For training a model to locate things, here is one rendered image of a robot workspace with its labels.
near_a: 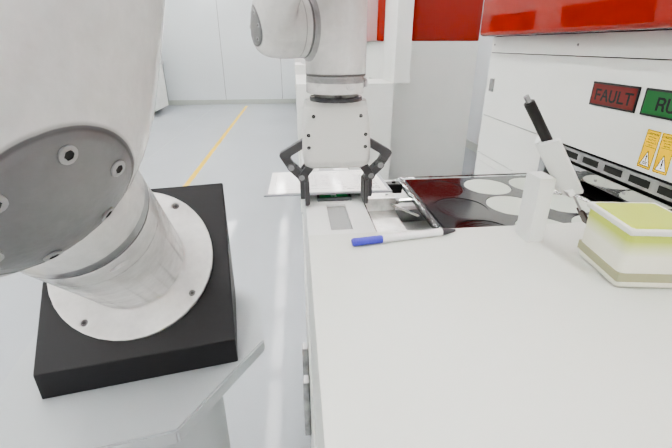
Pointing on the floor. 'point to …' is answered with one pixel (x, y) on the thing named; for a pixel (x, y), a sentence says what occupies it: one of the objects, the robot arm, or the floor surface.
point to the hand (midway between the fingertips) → (336, 196)
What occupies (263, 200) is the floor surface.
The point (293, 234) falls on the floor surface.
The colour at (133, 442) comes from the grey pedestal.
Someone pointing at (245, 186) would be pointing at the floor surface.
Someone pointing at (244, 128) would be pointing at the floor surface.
